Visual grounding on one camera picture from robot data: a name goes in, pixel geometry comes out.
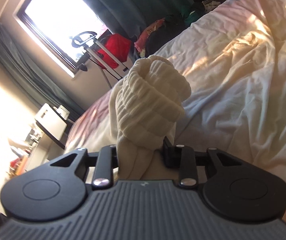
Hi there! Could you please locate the wide teal curtain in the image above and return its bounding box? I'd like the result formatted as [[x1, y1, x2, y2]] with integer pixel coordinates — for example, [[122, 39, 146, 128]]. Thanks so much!
[[68, 0, 208, 45]]

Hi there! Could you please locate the white dresser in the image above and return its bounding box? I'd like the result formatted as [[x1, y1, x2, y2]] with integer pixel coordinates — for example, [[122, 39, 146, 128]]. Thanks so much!
[[5, 125, 51, 178]]

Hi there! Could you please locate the garment steamer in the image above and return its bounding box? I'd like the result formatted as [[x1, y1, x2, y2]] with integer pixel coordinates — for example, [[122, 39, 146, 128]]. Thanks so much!
[[69, 31, 131, 90]]

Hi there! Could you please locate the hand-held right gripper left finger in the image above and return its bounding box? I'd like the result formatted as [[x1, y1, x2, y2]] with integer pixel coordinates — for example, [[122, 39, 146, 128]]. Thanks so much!
[[33, 144, 119, 188]]

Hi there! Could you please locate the black cloth pile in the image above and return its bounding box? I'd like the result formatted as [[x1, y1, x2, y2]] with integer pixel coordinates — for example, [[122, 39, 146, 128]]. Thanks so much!
[[148, 15, 191, 55]]

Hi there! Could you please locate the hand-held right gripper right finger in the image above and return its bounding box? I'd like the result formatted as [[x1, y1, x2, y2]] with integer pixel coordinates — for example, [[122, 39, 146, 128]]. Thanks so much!
[[163, 136, 250, 187]]

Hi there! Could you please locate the narrow teal curtain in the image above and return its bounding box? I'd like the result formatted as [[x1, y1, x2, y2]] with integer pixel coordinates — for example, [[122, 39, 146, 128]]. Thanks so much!
[[0, 22, 86, 122]]

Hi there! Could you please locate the green cloth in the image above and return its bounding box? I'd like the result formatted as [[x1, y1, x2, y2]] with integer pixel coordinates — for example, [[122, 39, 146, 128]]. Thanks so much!
[[183, 2, 206, 27]]

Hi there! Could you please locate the white chair with black frame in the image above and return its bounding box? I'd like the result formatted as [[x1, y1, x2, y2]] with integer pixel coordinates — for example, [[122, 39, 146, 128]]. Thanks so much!
[[34, 102, 74, 150]]

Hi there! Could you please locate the patterned white cloth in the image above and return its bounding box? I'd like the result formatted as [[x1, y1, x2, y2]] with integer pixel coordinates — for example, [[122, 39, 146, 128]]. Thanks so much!
[[202, 0, 221, 12]]

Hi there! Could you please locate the bed with pastel duvet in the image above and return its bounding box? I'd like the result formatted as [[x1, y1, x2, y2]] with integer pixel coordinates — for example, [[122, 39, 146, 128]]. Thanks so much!
[[64, 0, 286, 230]]

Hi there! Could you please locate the pink cloth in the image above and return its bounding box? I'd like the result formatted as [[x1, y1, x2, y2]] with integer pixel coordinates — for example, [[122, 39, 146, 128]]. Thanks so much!
[[134, 17, 167, 53]]

